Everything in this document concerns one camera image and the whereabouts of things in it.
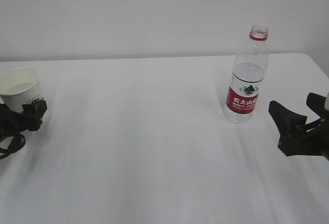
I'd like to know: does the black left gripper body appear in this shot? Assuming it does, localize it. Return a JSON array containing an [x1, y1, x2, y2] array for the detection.
[[1, 104, 42, 132]]

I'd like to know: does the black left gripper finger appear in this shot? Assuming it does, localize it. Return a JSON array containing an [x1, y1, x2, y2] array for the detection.
[[22, 100, 47, 118]]

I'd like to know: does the white paper cup green logo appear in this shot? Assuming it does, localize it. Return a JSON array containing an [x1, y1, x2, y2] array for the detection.
[[1, 67, 44, 113]]

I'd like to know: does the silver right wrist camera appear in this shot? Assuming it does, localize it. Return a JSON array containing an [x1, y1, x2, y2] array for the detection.
[[324, 93, 329, 111]]

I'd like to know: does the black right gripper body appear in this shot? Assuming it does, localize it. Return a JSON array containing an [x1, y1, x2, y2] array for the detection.
[[278, 119, 328, 159]]

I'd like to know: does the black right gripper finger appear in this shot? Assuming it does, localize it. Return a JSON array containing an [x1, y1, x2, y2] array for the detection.
[[268, 101, 307, 137], [306, 92, 326, 118]]

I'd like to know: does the clear water bottle red label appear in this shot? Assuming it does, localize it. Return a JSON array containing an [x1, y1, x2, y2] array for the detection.
[[223, 25, 269, 124]]

